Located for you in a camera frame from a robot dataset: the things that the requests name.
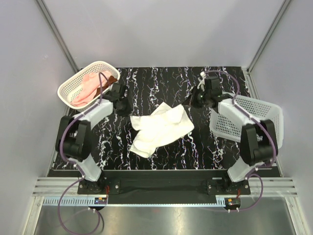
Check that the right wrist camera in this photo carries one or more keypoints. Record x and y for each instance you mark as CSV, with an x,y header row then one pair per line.
x,y
201,85

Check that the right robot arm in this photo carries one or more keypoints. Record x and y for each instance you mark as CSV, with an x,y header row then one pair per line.
x,y
258,144

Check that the white perforated basket left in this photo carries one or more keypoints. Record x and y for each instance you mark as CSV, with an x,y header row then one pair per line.
x,y
71,88

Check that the white towel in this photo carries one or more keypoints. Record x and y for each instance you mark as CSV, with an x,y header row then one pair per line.
x,y
164,126

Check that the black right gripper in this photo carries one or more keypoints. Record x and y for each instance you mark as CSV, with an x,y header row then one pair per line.
x,y
190,101

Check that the white perforated basket right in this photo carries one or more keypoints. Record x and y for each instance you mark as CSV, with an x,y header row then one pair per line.
x,y
229,122

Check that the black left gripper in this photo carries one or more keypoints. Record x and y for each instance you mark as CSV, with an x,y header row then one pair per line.
x,y
128,108

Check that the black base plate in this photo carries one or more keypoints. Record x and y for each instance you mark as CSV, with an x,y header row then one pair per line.
x,y
164,187

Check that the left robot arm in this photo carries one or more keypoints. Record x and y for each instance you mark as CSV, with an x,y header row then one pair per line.
x,y
73,141

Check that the brown towel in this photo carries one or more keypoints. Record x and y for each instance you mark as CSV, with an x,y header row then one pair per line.
x,y
111,80

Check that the pink towel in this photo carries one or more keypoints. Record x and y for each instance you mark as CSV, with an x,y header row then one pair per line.
x,y
90,83

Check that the right controller board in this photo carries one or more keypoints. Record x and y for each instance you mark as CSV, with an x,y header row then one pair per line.
x,y
232,203

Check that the controller board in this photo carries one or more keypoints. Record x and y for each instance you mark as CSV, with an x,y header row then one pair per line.
x,y
232,203
101,200

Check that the white perforated basket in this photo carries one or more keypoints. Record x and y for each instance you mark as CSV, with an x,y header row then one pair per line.
x,y
71,88
229,122

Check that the left controller board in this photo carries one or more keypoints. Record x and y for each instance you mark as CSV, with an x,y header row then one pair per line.
x,y
101,200

